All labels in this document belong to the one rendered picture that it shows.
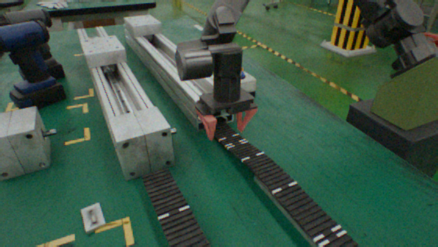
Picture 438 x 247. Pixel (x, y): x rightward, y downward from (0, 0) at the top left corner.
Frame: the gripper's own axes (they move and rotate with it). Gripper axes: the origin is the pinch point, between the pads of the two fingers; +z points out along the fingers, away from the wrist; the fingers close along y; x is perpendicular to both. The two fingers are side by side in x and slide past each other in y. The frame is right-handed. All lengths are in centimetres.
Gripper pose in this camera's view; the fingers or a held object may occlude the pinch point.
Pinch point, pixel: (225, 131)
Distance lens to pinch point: 64.6
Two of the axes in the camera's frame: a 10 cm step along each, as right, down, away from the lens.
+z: -0.1, 8.4, 5.4
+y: -8.9, 2.4, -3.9
